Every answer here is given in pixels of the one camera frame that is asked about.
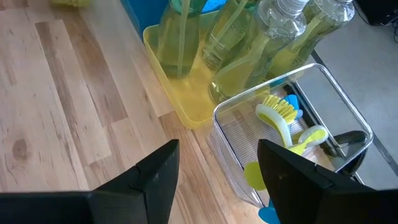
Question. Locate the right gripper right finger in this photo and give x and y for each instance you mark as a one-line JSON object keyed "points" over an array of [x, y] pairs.
{"points": [[311, 202]]}

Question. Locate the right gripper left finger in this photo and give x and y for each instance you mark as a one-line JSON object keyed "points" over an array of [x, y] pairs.
{"points": [[124, 202]]}

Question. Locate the clear yellow-green soap bottle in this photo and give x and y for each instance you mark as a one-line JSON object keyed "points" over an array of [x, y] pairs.
{"points": [[224, 34], [178, 40], [311, 40], [248, 68]]}

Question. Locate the clear plastic bin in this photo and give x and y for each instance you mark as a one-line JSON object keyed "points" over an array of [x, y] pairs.
{"points": [[236, 133]]}

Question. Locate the yellow translucent plastic bin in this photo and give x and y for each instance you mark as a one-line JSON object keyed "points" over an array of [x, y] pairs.
{"points": [[189, 102]]}

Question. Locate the teal plastic bin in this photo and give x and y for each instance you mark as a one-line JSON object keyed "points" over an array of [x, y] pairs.
{"points": [[146, 12]]}

